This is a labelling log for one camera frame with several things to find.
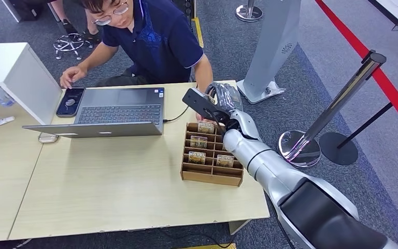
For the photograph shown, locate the person's right hand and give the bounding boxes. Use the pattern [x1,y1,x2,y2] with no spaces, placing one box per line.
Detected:
[59,65,88,90]

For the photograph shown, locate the person's left hand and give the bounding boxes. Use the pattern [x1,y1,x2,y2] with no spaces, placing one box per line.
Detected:
[194,112,218,125]

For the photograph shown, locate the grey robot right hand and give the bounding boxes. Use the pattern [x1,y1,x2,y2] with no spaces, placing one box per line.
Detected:
[205,81,244,114]

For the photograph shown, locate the person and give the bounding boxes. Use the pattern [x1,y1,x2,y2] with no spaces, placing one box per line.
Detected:
[49,0,101,45]
[59,0,214,94]

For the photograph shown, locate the wooden card holder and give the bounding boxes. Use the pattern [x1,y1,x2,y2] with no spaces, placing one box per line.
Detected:
[180,121,245,188]

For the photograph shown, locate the black smartphone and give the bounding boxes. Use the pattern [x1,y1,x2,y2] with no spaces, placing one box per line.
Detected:
[55,87,86,119]

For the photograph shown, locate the chrome stool base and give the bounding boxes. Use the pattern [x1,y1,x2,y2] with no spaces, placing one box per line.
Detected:
[52,32,94,61]

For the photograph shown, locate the white cabinet box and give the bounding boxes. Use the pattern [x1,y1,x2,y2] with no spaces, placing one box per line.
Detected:
[0,42,64,126]

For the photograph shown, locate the grey laptop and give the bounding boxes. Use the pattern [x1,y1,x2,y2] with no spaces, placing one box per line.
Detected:
[22,87,166,139]

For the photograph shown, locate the white kiosk stand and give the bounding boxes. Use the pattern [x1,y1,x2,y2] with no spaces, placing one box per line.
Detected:
[236,0,302,105]

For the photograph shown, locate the small clear plastic object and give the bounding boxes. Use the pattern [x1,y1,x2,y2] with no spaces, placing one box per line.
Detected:
[38,133,59,144]

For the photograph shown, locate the yellow floor tape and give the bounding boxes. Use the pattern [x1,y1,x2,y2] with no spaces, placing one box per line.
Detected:
[191,17,205,49]
[180,243,237,249]

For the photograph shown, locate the eyeglasses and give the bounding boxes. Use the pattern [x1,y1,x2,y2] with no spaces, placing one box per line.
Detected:
[92,2,130,27]

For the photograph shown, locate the chrome stanchion base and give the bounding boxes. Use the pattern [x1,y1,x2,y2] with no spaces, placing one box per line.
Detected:
[234,0,264,23]

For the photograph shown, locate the white counter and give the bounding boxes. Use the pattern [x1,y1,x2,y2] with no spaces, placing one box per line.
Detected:
[368,0,398,32]

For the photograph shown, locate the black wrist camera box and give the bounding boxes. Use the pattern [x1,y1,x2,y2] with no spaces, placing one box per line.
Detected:
[181,87,231,127]

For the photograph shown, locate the black laptop charger cable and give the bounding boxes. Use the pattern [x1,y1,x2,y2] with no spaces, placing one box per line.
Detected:
[162,105,190,124]

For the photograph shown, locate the chrome stanchion post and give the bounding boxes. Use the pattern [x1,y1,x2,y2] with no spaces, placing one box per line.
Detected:
[277,49,388,169]

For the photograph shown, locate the black floor cable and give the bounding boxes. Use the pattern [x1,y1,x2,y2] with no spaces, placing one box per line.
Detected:
[156,227,237,249]

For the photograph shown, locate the black stanchion post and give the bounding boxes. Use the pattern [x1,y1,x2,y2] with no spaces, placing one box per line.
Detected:
[319,78,398,167]

